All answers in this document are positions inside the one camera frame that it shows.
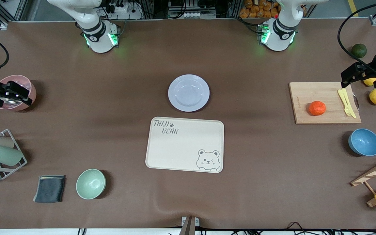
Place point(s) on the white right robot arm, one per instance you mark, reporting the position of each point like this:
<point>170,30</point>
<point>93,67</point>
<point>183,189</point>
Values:
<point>100,36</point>

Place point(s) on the green bowl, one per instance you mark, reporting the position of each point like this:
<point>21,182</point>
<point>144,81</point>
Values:
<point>90,184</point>

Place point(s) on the wooden cutting board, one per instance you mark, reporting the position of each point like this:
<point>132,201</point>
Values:
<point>315,93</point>

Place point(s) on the yellow plastic fork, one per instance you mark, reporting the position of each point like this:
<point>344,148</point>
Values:
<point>349,109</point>

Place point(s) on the pink bowl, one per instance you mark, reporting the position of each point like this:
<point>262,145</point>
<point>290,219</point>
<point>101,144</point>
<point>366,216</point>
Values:
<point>33,94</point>

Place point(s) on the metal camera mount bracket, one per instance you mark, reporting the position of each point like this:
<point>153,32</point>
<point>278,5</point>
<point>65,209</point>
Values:
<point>190,223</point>

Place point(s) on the white power strip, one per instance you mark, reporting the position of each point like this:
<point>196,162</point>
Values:
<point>122,9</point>

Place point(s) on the green cup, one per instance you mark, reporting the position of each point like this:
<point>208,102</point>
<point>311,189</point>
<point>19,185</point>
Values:
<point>5,155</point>

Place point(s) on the dark green lime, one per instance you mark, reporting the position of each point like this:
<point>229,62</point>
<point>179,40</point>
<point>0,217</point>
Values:
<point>359,50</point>

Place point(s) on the cream bear print tray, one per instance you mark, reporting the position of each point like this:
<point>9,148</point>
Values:
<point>183,147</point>

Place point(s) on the blue bowl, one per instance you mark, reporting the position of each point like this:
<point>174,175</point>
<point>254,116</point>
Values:
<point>364,142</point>

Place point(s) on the orange fruit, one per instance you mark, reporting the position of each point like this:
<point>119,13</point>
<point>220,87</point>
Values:
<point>317,108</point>

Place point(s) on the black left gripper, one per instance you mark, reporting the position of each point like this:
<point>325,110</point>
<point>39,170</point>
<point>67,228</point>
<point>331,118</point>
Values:
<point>368,70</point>

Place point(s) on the yellow plastic knife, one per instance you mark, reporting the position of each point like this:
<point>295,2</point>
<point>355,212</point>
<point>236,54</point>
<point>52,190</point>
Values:
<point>341,96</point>

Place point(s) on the dark grey folded cloth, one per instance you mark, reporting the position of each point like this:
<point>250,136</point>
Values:
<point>49,188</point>

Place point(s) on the wooden stand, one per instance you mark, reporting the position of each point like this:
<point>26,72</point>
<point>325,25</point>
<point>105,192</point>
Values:
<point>375,171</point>

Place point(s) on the pale round plate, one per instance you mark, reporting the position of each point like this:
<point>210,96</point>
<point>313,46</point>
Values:
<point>188,93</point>

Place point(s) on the bag of orange buns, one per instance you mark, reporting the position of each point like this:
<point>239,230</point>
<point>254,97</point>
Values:
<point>259,9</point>

